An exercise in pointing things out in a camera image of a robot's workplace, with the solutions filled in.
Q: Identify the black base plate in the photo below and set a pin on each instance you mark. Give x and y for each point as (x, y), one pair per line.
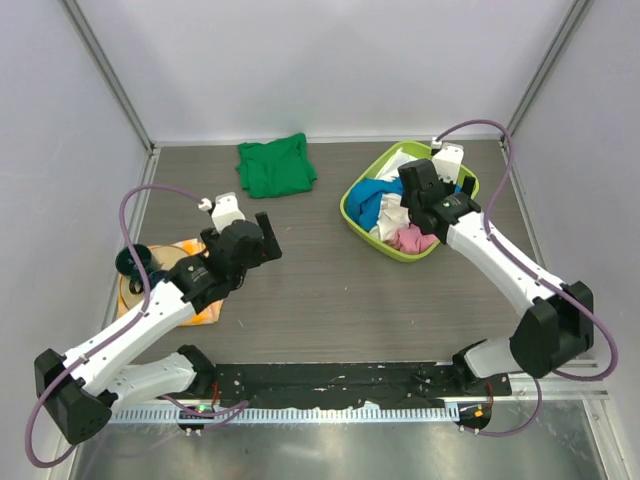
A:
(338, 386)

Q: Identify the yellow checkered cloth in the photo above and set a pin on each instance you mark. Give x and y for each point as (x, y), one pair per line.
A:
(200, 315)

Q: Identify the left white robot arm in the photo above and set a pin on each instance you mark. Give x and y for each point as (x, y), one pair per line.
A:
(84, 387)

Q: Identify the dark teal cup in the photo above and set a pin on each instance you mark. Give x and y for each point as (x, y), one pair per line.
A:
(125, 263)

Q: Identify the lime green plastic basin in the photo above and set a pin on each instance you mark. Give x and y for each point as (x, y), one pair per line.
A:
(421, 151)

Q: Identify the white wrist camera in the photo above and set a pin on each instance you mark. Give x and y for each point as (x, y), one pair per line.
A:
(224, 210)
(447, 159)

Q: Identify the pink t shirt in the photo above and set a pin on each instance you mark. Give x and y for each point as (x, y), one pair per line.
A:
(410, 240)

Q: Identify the beige round plate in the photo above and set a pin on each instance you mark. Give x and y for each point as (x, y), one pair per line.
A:
(159, 260)

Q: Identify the dark teal mug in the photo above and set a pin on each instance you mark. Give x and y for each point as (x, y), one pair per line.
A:
(136, 284)

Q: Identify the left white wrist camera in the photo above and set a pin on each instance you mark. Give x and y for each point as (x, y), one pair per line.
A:
(224, 210)

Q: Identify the green folded t shirt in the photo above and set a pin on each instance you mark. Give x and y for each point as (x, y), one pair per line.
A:
(277, 168)

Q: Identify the aluminium frame rail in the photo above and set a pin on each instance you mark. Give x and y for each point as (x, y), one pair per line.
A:
(557, 388)

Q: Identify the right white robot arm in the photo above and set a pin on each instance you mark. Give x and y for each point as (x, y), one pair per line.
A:
(554, 327)

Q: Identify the blue t shirt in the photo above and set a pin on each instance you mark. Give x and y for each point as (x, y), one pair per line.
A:
(363, 202)

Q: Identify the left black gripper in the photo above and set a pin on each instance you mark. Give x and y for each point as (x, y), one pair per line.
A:
(268, 245)

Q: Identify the slotted white cable duct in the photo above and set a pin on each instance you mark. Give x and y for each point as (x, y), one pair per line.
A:
(369, 413)

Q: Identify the white printed t shirt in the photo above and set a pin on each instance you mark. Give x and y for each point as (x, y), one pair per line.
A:
(392, 216)

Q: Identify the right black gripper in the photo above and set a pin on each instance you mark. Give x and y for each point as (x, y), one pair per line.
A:
(467, 186)

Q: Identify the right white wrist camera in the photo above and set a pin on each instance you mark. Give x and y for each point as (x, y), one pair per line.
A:
(447, 159)

